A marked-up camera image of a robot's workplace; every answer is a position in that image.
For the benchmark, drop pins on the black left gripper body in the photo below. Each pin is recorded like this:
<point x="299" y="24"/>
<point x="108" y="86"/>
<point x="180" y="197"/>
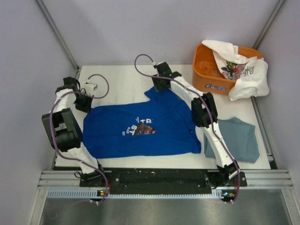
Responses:
<point x="82" y="102"/>

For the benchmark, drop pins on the aluminium frame rail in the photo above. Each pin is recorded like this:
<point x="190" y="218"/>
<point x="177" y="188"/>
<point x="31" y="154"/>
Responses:
<point x="259" y="179"/>

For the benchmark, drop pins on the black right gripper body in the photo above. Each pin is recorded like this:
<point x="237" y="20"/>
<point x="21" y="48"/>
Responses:
<point x="159" y="84"/>

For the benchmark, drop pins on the white floral t shirt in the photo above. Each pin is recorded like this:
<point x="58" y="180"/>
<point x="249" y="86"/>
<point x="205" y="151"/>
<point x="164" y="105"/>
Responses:
<point x="249" y="73"/>

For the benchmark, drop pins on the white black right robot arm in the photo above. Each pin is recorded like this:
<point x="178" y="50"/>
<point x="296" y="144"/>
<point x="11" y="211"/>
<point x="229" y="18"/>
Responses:
<point x="204" y="115"/>

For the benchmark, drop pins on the blue printed t shirt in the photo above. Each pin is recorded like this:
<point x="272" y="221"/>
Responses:
<point x="161" y="126"/>

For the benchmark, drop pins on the folded grey blue t shirt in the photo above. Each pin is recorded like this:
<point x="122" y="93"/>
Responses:
<point x="240" y="139"/>

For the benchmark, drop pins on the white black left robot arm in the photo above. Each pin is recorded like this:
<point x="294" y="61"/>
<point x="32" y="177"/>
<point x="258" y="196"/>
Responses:
<point x="64" y="132"/>

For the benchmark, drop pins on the orange plastic basket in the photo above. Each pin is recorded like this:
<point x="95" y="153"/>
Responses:
<point x="206" y="74"/>

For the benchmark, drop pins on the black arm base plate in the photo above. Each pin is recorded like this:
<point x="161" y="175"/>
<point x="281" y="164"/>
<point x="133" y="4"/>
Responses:
<point x="122" y="181"/>

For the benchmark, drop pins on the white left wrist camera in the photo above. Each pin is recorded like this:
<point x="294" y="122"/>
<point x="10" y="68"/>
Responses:
<point x="90" y="88"/>

